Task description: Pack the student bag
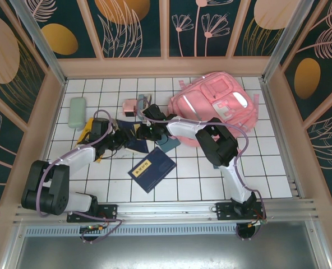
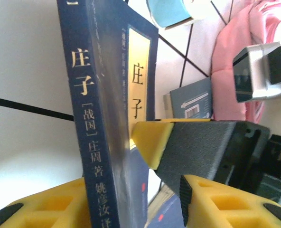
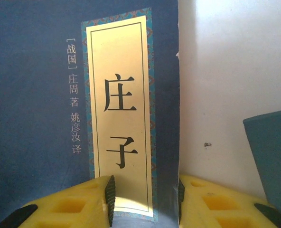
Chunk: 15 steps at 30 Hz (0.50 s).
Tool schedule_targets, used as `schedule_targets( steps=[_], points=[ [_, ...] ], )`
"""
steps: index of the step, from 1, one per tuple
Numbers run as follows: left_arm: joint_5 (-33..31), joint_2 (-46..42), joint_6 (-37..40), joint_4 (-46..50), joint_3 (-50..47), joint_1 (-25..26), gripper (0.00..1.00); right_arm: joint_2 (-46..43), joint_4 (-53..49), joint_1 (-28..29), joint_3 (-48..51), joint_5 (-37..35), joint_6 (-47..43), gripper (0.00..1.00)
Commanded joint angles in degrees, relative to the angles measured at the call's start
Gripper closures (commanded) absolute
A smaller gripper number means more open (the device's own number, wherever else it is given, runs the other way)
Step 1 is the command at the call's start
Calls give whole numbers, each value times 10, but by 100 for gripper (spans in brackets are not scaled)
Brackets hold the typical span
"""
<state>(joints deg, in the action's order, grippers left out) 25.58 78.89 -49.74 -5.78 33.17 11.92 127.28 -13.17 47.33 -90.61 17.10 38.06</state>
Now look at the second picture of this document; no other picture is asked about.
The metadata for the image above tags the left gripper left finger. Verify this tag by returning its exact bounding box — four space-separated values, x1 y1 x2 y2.
0 177 92 228

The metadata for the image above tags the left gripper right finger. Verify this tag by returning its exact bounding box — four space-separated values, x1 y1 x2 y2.
179 174 281 228

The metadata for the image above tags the pink backpack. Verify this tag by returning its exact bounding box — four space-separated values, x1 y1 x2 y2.
210 0 281 124

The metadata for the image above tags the large teal book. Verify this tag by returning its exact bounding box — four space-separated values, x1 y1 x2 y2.
163 77 214 120

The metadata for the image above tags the teal and cream pencil box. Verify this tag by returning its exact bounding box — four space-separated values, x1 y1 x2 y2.
145 0 218 30

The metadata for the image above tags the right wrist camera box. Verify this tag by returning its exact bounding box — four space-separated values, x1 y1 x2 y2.
232 42 281 103

